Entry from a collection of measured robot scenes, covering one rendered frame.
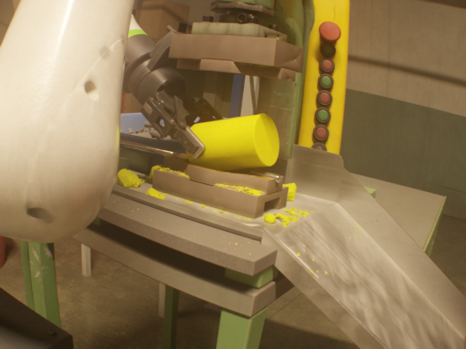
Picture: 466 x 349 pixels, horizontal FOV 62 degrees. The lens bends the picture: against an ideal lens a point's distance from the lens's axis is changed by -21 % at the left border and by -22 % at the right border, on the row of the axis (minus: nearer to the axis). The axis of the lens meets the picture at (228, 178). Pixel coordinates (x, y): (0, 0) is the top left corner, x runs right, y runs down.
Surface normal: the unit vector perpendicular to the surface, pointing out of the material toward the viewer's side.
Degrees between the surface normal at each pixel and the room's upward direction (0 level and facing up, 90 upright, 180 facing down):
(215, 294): 90
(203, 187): 90
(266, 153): 74
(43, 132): 70
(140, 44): 46
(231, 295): 90
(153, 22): 90
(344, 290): 30
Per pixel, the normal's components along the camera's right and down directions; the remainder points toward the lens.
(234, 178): 0.04, 0.21
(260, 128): 0.84, -0.07
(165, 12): 0.84, 0.21
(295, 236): 0.53, -0.73
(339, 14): -0.15, 0.10
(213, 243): 0.12, -0.97
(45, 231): 0.29, 0.82
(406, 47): -0.53, 0.11
